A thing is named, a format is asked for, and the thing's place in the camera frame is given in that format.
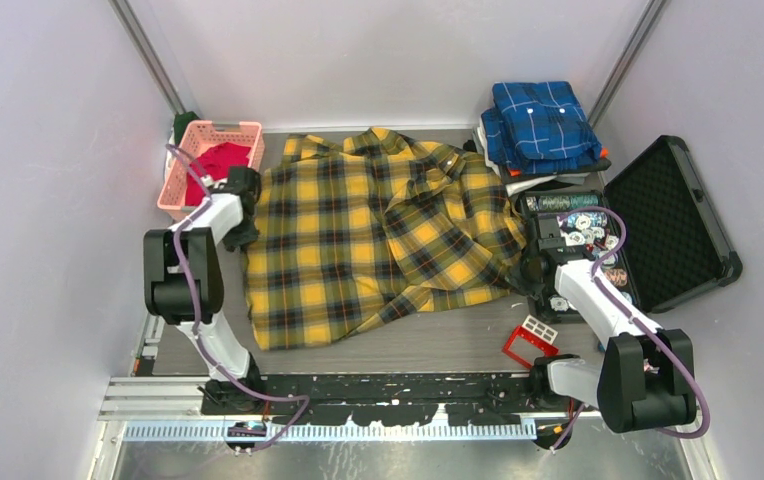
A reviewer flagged yellow plaid flannel shirt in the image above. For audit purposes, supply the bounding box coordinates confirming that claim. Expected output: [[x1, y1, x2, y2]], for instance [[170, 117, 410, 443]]
[[244, 127, 527, 351]]

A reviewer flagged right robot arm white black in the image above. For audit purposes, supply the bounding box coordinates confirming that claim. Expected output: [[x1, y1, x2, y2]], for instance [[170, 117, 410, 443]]
[[513, 235, 711, 439]]

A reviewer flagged white folded garment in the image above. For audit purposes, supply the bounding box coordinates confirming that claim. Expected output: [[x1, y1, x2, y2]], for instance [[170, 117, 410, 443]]
[[472, 125, 589, 196]]

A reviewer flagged blue plaid folded shirt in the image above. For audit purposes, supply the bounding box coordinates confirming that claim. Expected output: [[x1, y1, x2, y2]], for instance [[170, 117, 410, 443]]
[[480, 81, 608, 175]]

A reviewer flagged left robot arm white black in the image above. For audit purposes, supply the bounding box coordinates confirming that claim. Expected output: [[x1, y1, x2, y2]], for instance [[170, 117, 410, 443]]
[[143, 166, 265, 414]]

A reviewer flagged black foam-lined carrying case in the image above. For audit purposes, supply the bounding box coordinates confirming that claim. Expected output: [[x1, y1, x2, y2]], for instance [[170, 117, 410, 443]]
[[515, 135, 743, 314]]

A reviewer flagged green and white cloth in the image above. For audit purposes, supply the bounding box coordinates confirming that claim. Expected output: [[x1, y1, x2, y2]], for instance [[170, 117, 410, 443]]
[[165, 111, 200, 161]]

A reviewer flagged red plastic frame block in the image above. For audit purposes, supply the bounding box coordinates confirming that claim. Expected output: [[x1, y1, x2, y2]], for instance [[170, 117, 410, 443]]
[[501, 315, 559, 369]]

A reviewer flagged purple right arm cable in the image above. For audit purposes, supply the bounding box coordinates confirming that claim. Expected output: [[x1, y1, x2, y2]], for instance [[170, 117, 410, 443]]
[[540, 205, 712, 454]]

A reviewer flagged pink plastic laundry basket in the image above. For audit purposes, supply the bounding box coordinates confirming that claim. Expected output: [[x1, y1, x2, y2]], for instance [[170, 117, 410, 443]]
[[156, 119, 267, 224]]

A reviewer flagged red garment in basket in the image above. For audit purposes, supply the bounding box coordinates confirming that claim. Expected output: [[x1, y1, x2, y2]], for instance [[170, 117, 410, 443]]
[[184, 142, 251, 207]]

